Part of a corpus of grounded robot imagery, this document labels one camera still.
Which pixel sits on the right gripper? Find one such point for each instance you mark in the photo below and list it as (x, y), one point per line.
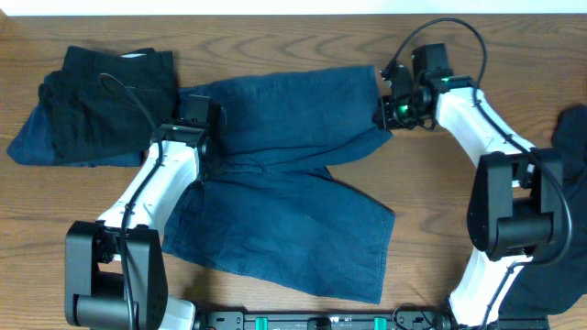
(387, 112)

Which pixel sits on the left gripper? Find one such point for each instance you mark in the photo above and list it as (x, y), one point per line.
(213, 153)

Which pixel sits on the blue denim shorts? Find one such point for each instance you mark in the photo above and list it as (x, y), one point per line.
(268, 208)

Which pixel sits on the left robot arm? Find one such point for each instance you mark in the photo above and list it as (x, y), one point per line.
(114, 271)

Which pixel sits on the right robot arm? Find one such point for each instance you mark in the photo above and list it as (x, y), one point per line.
(517, 215)

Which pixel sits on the folded black shorts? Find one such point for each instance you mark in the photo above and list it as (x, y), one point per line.
(148, 79)

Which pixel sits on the folded navy shorts underneath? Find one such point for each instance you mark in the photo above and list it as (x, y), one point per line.
(32, 142)

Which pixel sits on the black garment at right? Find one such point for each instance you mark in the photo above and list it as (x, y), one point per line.
(549, 290)

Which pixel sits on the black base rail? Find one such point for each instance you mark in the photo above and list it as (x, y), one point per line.
(321, 321)

